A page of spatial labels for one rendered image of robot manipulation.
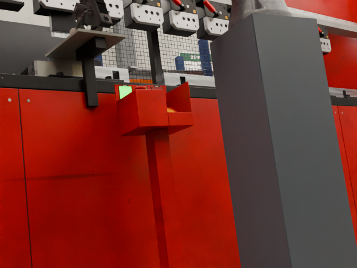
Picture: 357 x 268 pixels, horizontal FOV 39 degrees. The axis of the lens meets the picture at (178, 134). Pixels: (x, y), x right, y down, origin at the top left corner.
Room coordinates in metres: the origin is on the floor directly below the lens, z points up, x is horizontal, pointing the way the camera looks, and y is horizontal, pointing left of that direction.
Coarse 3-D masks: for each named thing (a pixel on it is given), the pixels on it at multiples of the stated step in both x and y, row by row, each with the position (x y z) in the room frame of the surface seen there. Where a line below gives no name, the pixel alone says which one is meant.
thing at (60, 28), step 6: (54, 12) 1.76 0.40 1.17; (54, 18) 1.76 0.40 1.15; (60, 18) 1.78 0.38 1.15; (66, 18) 1.79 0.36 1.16; (72, 18) 1.81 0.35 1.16; (54, 24) 1.76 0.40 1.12; (60, 24) 1.78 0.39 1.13; (66, 24) 1.79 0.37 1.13; (72, 24) 1.81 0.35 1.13; (54, 30) 1.76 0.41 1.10; (60, 30) 1.77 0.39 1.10; (66, 30) 1.79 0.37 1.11; (54, 36) 1.77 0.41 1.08; (60, 36) 1.78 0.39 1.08; (66, 36) 1.80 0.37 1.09
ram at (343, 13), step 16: (224, 0) 2.29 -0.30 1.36; (288, 0) 2.60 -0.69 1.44; (304, 0) 2.69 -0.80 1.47; (320, 0) 2.79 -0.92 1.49; (336, 0) 2.89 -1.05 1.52; (352, 0) 3.00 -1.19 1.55; (304, 16) 2.67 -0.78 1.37; (336, 16) 2.87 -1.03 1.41; (352, 16) 2.98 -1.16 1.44; (336, 32) 2.95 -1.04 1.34; (352, 32) 2.99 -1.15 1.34
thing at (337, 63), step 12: (336, 36) 3.31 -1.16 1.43; (336, 48) 3.32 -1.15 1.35; (348, 48) 3.25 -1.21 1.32; (324, 60) 3.41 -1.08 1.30; (336, 60) 3.34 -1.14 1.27; (348, 60) 3.26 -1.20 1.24; (336, 72) 3.35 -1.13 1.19; (348, 72) 3.28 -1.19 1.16; (336, 84) 3.36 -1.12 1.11; (348, 84) 3.29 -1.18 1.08
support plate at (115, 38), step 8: (80, 32) 1.53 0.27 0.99; (88, 32) 1.54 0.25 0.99; (96, 32) 1.56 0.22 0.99; (104, 32) 1.58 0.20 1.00; (64, 40) 1.60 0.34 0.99; (72, 40) 1.60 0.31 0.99; (80, 40) 1.60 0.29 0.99; (88, 40) 1.61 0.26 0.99; (112, 40) 1.64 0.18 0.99; (120, 40) 1.65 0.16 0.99; (56, 48) 1.65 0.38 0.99; (64, 48) 1.66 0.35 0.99; (72, 48) 1.67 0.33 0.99; (48, 56) 1.72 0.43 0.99; (56, 56) 1.73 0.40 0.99; (64, 56) 1.74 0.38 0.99; (72, 56) 1.76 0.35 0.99; (96, 56) 1.79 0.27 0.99
